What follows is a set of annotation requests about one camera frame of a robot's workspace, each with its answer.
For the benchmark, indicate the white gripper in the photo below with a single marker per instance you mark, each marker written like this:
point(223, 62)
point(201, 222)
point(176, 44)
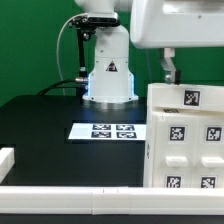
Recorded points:
point(170, 24)

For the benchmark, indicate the white cabinet box with tags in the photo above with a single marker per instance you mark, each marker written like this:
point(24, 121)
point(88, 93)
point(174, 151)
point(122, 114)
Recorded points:
point(186, 96)

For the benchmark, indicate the white cabinet door with knob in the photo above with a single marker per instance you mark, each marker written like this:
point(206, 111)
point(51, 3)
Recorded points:
point(209, 155)

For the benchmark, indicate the white cabinet body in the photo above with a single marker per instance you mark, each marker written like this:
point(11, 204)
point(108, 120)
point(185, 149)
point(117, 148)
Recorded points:
point(161, 114)

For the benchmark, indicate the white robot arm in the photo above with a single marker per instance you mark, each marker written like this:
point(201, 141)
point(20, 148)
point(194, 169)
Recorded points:
point(110, 82)

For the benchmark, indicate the white tag sheet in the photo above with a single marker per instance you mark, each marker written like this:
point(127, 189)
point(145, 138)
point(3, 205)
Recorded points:
point(99, 131)

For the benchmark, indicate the white front wall rail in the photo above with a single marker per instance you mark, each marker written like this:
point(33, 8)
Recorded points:
point(115, 200)

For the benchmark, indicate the white left wall block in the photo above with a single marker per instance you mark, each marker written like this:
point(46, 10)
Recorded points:
point(7, 161)

